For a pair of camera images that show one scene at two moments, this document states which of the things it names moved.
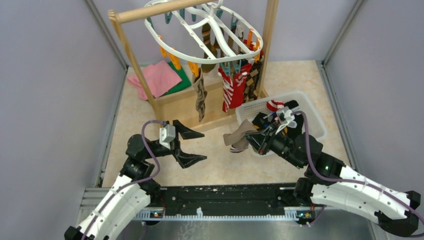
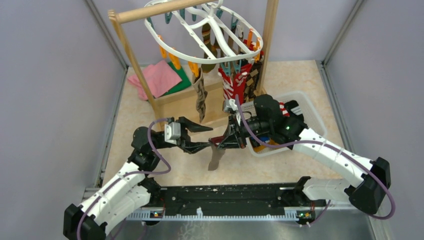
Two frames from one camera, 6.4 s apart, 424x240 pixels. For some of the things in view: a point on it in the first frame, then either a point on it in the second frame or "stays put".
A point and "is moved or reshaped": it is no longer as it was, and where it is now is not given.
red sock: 239,80 stays put
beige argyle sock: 201,92 stays put
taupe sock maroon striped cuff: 236,138 is moved or reshaped
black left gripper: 185,159 -> 185,142
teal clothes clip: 226,70 stays put
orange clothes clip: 176,61 stays put
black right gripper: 260,142 -> 231,141
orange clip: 194,68 stays put
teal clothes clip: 237,67 stays put
